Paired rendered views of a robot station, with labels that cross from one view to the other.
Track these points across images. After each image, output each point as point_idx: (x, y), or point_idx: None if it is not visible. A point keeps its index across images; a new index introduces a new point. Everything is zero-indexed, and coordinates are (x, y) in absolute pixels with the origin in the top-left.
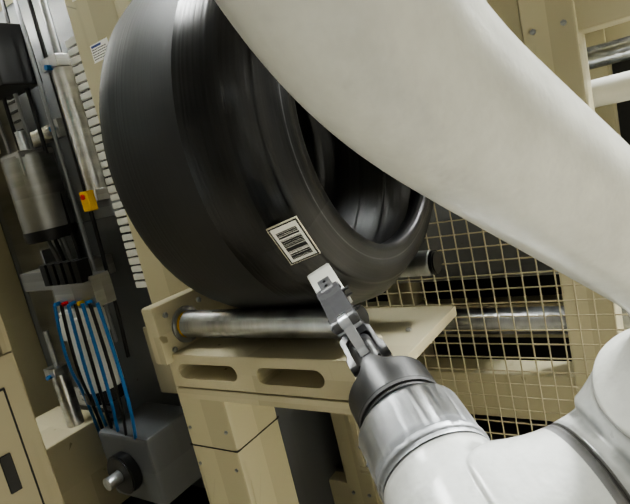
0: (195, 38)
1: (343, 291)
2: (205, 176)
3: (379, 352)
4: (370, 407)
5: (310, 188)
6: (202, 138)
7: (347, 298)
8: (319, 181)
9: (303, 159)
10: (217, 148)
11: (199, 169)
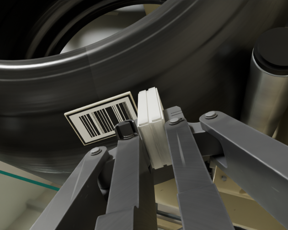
0: None
1: (123, 137)
2: (34, 168)
3: None
4: None
5: (57, 72)
6: None
7: (131, 141)
8: (58, 54)
9: (25, 69)
10: (1, 154)
11: (29, 168)
